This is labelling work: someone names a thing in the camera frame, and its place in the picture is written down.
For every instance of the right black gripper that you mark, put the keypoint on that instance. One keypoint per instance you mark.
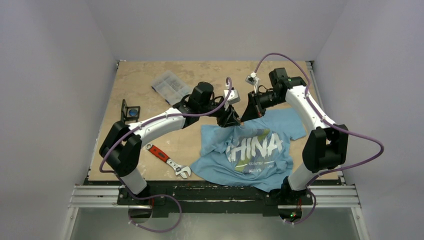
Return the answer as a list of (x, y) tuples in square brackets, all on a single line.
[(253, 105)]

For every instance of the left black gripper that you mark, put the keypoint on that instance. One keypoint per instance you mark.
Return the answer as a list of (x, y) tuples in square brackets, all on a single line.
[(228, 117)]

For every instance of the light blue printed t-shirt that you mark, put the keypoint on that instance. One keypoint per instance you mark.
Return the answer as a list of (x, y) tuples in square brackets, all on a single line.
[(255, 154)]

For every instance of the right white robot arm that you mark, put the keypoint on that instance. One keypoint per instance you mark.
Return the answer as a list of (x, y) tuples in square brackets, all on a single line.
[(326, 145)]

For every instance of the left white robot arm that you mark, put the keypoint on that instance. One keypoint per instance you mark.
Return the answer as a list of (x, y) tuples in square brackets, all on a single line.
[(123, 143)]

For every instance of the clear plastic parts box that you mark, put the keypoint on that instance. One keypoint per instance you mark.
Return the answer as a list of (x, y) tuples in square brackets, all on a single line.
[(170, 87)]

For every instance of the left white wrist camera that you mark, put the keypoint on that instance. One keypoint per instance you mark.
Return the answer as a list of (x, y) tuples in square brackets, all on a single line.
[(234, 96)]

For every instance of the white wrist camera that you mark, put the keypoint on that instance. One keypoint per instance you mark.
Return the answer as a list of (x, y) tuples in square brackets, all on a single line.
[(234, 96), (253, 80)]

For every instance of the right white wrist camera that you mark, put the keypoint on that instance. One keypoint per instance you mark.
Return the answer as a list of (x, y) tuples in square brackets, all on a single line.
[(253, 80)]

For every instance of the red handled adjustable wrench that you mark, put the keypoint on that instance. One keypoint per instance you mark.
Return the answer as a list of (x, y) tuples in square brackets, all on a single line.
[(182, 171)]

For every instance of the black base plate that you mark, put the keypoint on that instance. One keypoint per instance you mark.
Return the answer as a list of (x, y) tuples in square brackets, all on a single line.
[(202, 197)]

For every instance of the black frame stand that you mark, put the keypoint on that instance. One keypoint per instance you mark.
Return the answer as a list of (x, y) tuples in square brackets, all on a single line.
[(129, 113)]

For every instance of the aluminium rail frame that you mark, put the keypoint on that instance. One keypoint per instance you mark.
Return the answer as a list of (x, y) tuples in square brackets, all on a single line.
[(131, 83)]

